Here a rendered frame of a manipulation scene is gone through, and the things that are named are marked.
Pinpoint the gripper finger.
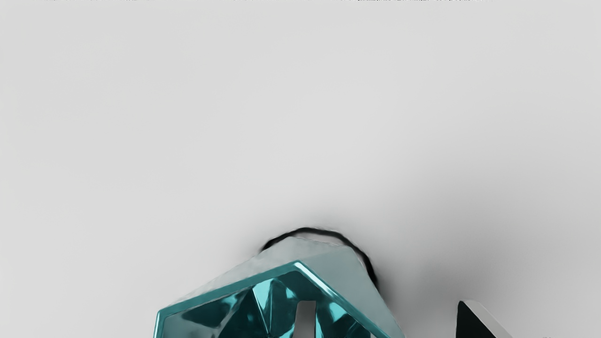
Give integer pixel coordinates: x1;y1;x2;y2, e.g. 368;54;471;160
456;300;514;338

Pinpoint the teal faceted mug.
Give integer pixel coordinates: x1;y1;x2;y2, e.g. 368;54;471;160
153;236;406;338

